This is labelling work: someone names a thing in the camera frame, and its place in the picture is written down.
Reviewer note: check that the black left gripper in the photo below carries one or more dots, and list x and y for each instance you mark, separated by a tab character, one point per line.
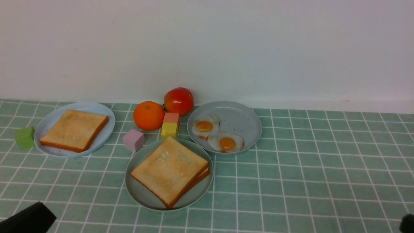
36	218

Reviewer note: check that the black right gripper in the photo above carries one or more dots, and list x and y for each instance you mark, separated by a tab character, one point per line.
407	224

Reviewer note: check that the toast slice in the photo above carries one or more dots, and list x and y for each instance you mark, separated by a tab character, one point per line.
74	131
169	170
202	176

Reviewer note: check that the green cube block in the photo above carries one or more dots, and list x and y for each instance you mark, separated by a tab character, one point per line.
24	137

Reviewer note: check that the light blue left plate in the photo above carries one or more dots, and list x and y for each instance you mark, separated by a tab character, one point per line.
90	107

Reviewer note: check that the orange fruit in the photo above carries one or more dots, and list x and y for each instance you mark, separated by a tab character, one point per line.
148	116

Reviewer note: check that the yellow cube block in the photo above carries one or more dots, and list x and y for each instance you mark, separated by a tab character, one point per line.
170	129

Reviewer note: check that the green centre plate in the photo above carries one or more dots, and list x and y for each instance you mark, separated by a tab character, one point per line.
139	194

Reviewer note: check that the pink red cube block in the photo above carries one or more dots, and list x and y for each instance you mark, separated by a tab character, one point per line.
170	117

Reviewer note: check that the red tomato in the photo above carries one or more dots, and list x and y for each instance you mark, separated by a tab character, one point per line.
179	100

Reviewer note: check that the left fried egg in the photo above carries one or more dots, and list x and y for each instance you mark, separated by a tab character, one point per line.
204	126

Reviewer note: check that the fried egg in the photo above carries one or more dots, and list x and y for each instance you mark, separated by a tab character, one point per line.
222	141
204	126

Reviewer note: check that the front fried egg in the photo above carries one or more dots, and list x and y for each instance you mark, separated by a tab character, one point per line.
222	141

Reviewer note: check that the grey blue egg plate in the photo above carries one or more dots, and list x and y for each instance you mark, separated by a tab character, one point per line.
234	117

